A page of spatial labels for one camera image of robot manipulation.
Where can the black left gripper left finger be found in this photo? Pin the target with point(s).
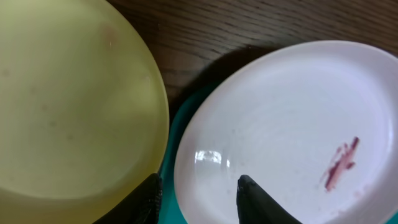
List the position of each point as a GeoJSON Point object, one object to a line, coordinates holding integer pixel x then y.
{"type": "Point", "coordinates": [141, 206]}

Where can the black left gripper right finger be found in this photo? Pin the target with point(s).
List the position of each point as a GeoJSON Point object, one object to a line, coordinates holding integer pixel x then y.
{"type": "Point", "coordinates": [256, 206]}

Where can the white plate with red stain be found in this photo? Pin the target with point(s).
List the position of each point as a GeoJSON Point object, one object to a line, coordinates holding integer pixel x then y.
{"type": "Point", "coordinates": [314, 125]}

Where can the yellow plate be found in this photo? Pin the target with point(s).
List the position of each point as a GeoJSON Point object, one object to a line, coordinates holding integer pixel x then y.
{"type": "Point", "coordinates": [84, 114]}

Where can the teal plastic tray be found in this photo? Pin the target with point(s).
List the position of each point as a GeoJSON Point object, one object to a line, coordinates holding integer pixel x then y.
{"type": "Point", "coordinates": [169, 209]}

